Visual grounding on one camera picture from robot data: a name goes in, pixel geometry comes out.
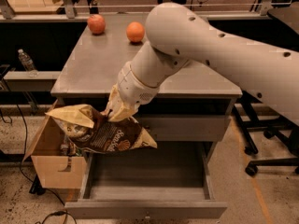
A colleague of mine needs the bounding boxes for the brown chip bag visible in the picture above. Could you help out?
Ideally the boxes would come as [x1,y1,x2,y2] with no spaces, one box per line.
[47,105,157,153]

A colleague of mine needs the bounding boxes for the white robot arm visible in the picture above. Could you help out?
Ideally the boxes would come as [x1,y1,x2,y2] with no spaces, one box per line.
[106,3,299,124]

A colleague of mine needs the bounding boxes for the closed top drawer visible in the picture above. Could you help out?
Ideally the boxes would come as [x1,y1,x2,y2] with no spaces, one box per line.
[135,115,230,142]

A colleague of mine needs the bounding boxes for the grey drawer cabinet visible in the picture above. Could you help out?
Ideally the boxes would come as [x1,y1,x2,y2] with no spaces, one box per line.
[51,13,241,157]

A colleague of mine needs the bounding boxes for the open middle drawer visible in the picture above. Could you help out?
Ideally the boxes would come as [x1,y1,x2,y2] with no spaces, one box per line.
[65,142,227,219]

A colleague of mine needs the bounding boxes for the snack packets in box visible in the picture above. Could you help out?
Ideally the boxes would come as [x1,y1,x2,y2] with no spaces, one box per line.
[60,142,81,157]

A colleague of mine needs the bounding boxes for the orange fruit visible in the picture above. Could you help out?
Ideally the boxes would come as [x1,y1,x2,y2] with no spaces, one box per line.
[126,21,145,43]

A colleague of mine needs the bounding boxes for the cardboard box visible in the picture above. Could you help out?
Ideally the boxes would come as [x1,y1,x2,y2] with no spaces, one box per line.
[22,100,88,190]

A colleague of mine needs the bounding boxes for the red apple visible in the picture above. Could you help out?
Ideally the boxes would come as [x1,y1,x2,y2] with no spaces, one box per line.
[87,14,106,35]

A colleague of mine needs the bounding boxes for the clear water bottle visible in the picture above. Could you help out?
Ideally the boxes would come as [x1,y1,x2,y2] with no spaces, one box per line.
[18,49,38,77]

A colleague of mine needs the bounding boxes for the black office chair base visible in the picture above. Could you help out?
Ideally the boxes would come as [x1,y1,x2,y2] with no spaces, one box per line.
[233,91,299,176]

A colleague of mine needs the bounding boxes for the black floor cable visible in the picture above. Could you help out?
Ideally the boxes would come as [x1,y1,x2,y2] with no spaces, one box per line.
[0,87,78,224]

